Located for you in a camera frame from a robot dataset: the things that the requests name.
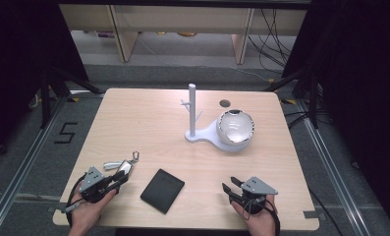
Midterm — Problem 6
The hand-held gripper black cable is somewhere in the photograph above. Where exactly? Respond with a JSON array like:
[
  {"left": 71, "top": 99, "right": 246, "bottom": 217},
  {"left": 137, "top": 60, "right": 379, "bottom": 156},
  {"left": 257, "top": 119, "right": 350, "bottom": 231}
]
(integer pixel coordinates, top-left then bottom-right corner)
[
  {"left": 241, "top": 196, "right": 282, "bottom": 236},
  {"left": 66, "top": 173, "right": 87, "bottom": 228}
]

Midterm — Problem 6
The thin white floor cable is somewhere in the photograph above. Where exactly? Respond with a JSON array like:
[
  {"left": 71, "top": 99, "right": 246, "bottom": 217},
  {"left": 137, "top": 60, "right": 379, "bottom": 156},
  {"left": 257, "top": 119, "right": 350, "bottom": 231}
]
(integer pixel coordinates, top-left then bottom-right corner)
[{"left": 195, "top": 63, "right": 273, "bottom": 84}]

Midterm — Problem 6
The aluminium floor rail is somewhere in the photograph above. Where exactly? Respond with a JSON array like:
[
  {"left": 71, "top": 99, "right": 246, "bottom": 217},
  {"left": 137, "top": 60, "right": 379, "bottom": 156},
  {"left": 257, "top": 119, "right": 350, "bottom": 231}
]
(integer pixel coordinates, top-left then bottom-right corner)
[
  {"left": 296, "top": 97, "right": 371, "bottom": 236},
  {"left": 0, "top": 93, "right": 70, "bottom": 236}
]

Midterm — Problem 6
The bundle of black floor cables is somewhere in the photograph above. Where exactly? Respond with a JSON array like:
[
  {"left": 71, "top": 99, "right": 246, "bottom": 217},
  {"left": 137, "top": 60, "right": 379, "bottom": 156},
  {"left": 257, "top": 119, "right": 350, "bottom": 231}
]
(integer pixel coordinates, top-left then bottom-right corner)
[{"left": 247, "top": 8, "right": 298, "bottom": 76}]

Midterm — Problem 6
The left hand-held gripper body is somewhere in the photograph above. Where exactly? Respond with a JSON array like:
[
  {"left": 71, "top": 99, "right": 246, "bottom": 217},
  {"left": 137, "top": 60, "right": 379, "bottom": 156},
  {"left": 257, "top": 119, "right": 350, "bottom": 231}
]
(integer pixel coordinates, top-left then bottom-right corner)
[{"left": 79, "top": 166, "right": 118, "bottom": 204}]

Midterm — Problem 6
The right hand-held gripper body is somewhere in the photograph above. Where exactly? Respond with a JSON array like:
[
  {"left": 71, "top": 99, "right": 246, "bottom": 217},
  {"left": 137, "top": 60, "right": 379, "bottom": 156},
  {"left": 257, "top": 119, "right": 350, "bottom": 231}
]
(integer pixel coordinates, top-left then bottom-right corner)
[{"left": 240, "top": 176, "right": 279, "bottom": 216}]

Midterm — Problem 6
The black curtain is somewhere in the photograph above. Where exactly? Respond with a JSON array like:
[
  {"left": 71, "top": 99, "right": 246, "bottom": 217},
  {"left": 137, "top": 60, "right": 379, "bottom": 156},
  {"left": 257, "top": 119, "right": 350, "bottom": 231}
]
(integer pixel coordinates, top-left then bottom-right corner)
[
  {"left": 281, "top": 0, "right": 390, "bottom": 234},
  {"left": 0, "top": 0, "right": 89, "bottom": 165}
]

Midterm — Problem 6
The white key stand with pegs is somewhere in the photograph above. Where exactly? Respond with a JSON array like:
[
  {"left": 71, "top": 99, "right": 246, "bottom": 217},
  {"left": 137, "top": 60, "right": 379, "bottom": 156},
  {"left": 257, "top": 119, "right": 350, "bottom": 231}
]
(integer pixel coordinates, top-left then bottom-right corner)
[{"left": 181, "top": 83, "right": 252, "bottom": 153}]

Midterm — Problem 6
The grey desk panel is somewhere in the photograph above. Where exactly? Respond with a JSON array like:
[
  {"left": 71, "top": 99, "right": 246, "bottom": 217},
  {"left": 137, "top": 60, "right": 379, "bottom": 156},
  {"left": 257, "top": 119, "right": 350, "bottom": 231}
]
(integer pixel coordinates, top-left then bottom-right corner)
[{"left": 58, "top": 3, "right": 308, "bottom": 65}]

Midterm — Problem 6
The white bowl with silver rim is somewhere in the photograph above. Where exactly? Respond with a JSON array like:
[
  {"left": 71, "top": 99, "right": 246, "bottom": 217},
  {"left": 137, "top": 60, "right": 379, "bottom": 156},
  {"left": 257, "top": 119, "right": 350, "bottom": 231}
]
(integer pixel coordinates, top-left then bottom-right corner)
[{"left": 215, "top": 108, "right": 256, "bottom": 147}]

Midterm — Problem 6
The black floor cable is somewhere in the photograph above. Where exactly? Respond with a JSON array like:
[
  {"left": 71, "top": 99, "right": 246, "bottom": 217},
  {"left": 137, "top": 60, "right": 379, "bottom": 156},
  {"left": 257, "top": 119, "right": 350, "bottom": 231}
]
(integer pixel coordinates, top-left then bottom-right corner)
[{"left": 308, "top": 188, "right": 345, "bottom": 236}]

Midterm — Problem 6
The black metal stand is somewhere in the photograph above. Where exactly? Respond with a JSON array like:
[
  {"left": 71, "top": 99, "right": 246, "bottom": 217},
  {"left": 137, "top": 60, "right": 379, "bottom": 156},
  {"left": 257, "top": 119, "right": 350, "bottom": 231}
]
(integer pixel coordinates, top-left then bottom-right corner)
[
  {"left": 264, "top": 69, "right": 320, "bottom": 130},
  {"left": 39, "top": 66, "right": 106, "bottom": 130}
]

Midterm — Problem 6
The black leather wallet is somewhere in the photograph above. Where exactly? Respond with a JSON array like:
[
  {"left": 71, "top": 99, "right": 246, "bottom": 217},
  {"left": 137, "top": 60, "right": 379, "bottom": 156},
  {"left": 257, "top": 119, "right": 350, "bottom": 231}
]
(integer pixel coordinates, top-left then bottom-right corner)
[{"left": 139, "top": 168, "right": 187, "bottom": 215}]

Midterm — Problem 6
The person's left hand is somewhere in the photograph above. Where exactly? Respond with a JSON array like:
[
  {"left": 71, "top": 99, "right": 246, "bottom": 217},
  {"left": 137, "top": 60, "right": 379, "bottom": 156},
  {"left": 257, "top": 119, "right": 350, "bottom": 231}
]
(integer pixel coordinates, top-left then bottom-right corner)
[{"left": 69, "top": 189, "right": 119, "bottom": 231}]

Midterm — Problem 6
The left hand-held gripper black cable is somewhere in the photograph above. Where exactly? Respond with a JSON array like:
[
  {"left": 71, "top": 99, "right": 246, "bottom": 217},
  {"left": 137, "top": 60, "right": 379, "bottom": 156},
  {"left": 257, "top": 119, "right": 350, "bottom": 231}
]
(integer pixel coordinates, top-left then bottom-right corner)
[{"left": 66, "top": 173, "right": 87, "bottom": 228}]

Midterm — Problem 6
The right hand-held gripper black cable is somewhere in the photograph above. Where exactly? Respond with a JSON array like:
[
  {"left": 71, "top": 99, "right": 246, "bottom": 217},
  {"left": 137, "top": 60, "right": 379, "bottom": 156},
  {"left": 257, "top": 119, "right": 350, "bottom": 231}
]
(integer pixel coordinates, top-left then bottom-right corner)
[{"left": 241, "top": 196, "right": 282, "bottom": 236}]

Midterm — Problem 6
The person's right hand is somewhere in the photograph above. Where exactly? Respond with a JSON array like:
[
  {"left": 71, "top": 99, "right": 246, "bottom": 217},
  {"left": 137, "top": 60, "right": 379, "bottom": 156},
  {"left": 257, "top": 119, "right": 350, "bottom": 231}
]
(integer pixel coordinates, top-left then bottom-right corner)
[{"left": 230, "top": 195, "right": 278, "bottom": 232}]

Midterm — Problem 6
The grey cable plug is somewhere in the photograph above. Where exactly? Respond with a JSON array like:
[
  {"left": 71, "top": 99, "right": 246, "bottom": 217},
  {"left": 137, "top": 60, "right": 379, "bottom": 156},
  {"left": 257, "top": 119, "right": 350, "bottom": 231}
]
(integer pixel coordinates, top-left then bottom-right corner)
[{"left": 61, "top": 202, "right": 83, "bottom": 214}]

